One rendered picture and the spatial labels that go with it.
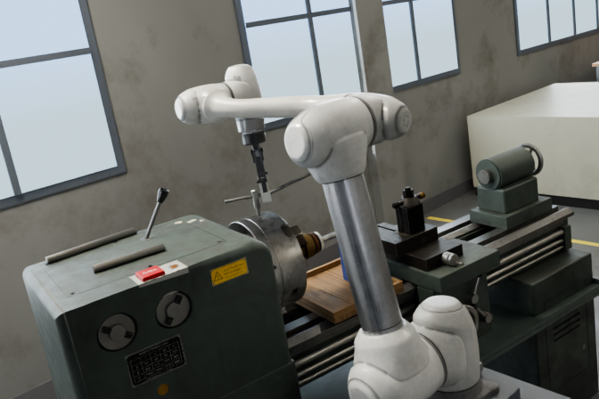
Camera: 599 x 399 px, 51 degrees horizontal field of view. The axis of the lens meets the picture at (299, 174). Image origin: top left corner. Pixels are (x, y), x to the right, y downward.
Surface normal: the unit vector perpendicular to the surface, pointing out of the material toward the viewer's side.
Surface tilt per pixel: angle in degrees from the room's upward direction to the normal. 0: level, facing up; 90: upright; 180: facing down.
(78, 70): 90
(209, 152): 90
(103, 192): 90
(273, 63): 90
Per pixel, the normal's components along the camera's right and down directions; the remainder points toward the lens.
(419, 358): 0.63, -0.18
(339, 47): 0.65, 0.07
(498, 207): -0.82, 0.26
